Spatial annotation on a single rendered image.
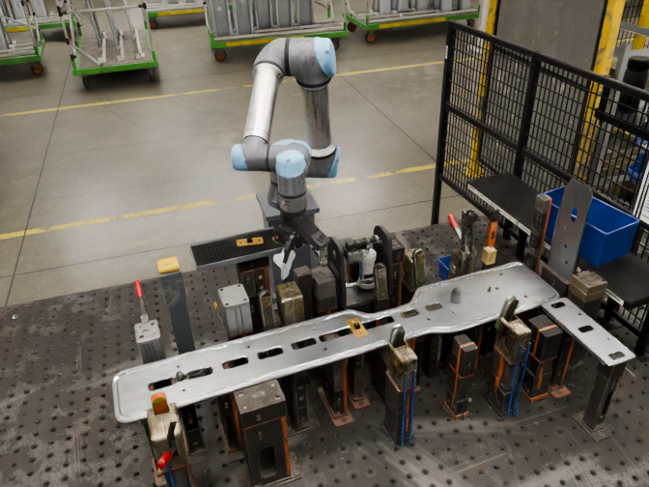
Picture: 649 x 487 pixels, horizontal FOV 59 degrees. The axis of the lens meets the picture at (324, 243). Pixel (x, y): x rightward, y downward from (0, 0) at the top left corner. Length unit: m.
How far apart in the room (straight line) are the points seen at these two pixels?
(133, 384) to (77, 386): 0.53
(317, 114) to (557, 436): 1.26
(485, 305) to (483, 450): 0.43
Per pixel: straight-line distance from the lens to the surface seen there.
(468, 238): 1.98
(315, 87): 1.87
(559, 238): 2.04
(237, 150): 1.63
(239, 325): 1.75
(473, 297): 1.90
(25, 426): 2.15
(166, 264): 1.83
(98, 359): 2.27
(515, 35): 4.34
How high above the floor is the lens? 2.16
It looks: 33 degrees down
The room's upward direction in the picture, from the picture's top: 2 degrees counter-clockwise
